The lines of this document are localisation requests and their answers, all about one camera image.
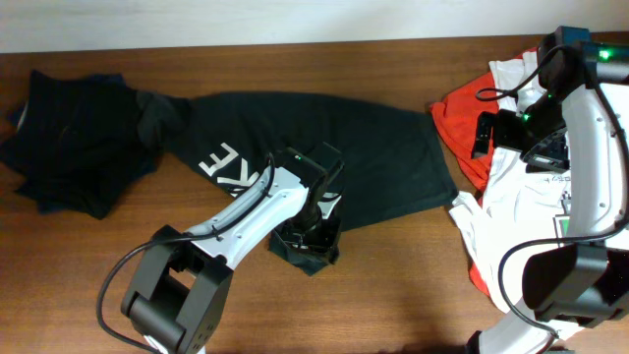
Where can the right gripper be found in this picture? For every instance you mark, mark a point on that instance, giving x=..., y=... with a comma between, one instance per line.
x=498, y=134

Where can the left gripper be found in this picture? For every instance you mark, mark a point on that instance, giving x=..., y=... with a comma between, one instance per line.
x=309, y=241

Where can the black Nike t-shirt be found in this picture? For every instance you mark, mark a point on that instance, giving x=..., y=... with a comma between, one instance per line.
x=393, y=163

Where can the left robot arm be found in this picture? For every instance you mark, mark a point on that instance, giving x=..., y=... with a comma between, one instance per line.
x=178, y=292

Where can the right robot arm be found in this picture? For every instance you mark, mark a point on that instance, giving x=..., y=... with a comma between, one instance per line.
x=579, y=278

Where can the red garment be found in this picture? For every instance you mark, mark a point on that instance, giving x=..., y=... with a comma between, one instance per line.
x=462, y=133

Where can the white t-shirt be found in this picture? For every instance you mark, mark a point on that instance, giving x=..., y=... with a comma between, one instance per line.
x=550, y=235

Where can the folded navy shirt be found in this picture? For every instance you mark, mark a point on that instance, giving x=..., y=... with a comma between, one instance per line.
x=29, y=113

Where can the folded black shirt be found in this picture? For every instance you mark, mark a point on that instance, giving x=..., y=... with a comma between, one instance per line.
x=74, y=142

